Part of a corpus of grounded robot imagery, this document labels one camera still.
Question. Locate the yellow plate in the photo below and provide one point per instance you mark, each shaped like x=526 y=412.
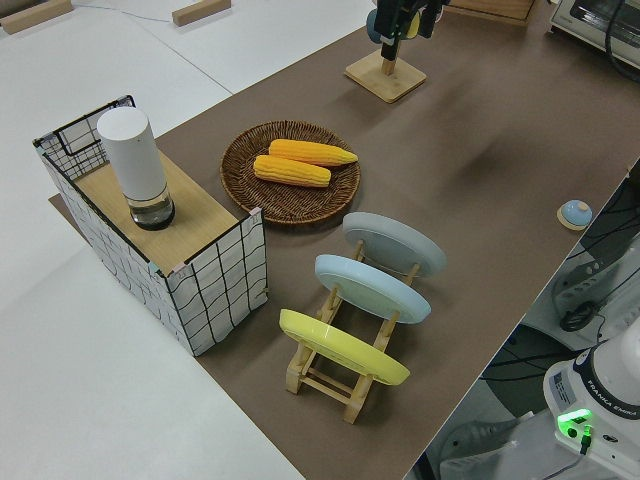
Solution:
x=340 y=345

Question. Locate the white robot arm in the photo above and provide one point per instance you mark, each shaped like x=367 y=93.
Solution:
x=615 y=385

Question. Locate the round wicker basket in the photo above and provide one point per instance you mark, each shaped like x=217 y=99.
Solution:
x=295 y=202

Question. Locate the yellow corn cob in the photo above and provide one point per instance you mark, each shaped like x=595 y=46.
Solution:
x=310 y=151
x=290 y=171

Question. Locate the wooden mug stand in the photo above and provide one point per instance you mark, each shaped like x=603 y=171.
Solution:
x=387 y=80

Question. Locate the silver toaster oven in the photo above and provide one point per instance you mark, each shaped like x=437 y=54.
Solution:
x=585 y=25

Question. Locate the light blue plate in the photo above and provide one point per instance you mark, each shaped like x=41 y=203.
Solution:
x=370 y=287

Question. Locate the grey plate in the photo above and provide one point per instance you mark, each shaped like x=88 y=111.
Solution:
x=395 y=242

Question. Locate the short wooden block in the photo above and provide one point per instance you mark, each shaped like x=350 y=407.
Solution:
x=200 y=12

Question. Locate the brown table mat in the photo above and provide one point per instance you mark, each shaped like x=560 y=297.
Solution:
x=450 y=165

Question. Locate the yellow cup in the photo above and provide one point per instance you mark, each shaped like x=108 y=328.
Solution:
x=413 y=25

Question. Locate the blue bell on wooden base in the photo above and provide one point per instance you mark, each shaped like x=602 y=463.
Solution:
x=576 y=214

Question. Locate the wooden dish rack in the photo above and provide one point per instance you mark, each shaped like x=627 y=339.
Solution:
x=355 y=400

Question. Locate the white cylinder with black base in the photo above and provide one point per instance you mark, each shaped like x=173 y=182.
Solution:
x=135 y=160

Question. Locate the wooden box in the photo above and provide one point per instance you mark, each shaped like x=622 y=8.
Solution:
x=495 y=11

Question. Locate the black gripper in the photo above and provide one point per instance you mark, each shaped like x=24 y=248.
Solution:
x=388 y=17

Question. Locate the long wooden block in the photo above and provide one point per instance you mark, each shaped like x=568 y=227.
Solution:
x=35 y=15

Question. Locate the blue cup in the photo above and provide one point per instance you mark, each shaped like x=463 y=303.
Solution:
x=371 y=27

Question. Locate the grid patterned drawer cabinet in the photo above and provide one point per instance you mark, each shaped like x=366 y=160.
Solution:
x=220 y=295

